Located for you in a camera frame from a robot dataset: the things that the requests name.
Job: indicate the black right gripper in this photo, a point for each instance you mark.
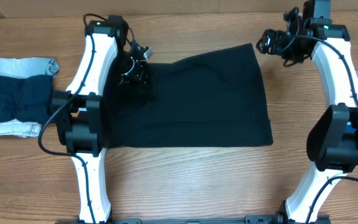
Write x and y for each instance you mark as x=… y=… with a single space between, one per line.
x=268 y=41

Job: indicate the folded navy garment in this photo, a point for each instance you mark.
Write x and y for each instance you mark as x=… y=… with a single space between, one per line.
x=25 y=99

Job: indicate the folded light grey garment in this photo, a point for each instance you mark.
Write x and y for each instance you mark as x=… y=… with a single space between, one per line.
x=25 y=68

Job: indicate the black polo shirt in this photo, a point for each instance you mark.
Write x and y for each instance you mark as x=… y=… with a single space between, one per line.
x=216 y=99

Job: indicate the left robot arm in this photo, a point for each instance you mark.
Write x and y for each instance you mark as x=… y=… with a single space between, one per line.
x=80 y=111

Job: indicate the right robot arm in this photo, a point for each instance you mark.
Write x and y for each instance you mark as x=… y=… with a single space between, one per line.
x=332 y=144

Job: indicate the dark blue garment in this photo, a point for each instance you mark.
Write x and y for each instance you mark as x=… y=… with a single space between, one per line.
x=349 y=129

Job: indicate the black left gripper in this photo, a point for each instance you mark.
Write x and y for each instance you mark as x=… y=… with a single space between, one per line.
x=138 y=79

